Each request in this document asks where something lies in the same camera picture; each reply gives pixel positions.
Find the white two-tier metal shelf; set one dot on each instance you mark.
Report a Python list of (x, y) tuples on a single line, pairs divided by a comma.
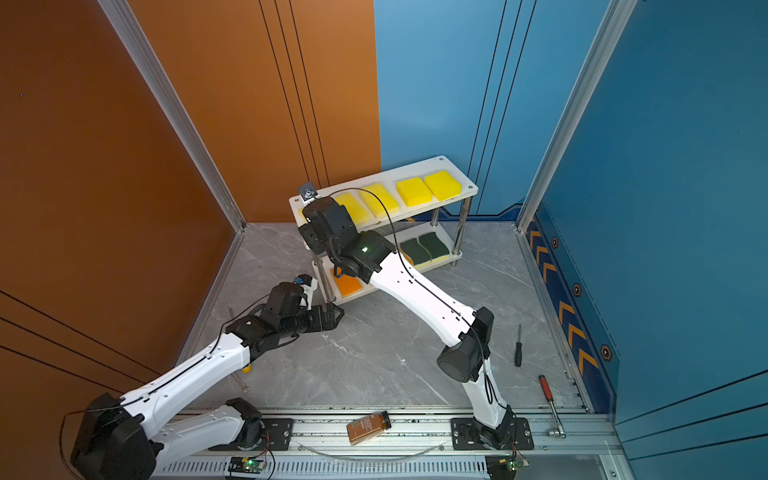
[(407, 223)]

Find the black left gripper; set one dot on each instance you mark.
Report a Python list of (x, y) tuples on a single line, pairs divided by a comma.
[(320, 323)]

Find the green circuit board left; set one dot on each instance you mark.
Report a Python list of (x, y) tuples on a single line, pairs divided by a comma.
[(247, 466)]

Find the aluminium corner post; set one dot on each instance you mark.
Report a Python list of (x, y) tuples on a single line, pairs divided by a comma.
[(126, 25), (598, 56)]

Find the black-handled screwdriver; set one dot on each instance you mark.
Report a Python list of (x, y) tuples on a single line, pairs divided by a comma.
[(518, 354)]

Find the green circuit board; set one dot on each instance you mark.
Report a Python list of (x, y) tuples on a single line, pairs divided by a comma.
[(247, 466), (505, 467)]

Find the aluminium corner post right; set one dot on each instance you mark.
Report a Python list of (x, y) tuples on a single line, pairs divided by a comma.
[(598, 56)]

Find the green circuit board right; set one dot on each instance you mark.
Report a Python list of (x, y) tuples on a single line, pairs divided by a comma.
[(505, 467)]

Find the yellow sponge bottom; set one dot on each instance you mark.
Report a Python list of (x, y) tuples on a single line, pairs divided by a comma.
[(379, 200)]

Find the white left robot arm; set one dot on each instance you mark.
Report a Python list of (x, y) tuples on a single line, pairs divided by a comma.
[(135, 435)]

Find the aluminium corner post left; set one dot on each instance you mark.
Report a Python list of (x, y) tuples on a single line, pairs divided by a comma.
[(126, 25)]

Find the green yellow sponge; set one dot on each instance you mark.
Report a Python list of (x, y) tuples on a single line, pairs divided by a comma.
[(434, 246), (415, 253)]

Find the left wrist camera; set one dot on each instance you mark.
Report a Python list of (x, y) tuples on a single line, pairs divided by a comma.
[(309, 286)]

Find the brown spice jar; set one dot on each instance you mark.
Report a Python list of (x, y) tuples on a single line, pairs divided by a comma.
[(368, 427)]

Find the aluminium front rail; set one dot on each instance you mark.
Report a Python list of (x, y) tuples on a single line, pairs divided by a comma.
[(423, 443)]

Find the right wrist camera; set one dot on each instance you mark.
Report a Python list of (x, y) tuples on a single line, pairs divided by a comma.
[(307, 193)]

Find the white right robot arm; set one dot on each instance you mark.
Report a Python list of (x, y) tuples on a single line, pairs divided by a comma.
[(466, 332)]

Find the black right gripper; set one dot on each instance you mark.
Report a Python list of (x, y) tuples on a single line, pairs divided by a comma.
[(312, 236)]

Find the red-handled ratchet tool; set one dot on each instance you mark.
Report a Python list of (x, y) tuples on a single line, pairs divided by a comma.
[(558, 429)]

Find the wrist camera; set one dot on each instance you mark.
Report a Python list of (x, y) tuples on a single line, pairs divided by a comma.
[(309, 286), (307, 193)]

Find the yellow sponge top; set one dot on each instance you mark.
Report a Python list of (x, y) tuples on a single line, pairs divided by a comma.
[(443, 185)]

